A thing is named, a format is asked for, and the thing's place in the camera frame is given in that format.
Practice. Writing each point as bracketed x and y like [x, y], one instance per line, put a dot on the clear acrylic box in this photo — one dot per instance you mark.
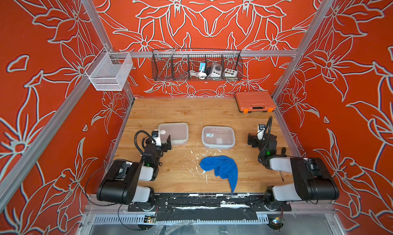
[106, 73]

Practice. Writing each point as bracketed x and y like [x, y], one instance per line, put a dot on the black wire basket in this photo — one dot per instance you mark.
[181, 64]

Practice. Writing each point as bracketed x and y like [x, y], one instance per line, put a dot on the white power adapter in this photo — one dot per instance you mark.
[215, 71]

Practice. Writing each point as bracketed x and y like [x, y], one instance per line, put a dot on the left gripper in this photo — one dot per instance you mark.
[162, 147]

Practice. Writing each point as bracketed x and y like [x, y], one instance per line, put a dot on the clear lunch box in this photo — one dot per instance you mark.
[218, 137]

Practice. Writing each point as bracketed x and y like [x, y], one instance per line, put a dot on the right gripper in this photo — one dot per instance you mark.
[255, 140]

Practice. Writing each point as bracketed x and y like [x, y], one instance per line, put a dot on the white button box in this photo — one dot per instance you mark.
[230, 73]

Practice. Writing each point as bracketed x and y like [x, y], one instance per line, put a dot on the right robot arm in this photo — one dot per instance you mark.
[311, 179]

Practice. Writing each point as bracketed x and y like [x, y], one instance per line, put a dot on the blue white small box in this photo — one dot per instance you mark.
[202, 67]

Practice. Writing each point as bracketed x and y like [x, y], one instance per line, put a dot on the blue cloth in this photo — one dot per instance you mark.
[224, 167]

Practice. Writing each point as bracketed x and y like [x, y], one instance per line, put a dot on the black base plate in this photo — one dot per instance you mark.
[198, 207]

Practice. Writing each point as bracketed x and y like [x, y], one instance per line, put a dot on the left closed lunch box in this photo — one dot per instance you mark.
[179, 133]

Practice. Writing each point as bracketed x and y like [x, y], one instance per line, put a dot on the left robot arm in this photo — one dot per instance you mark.
[120, 185]

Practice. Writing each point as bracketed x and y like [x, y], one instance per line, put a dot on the orange tool case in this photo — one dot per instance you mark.
[253, 101]

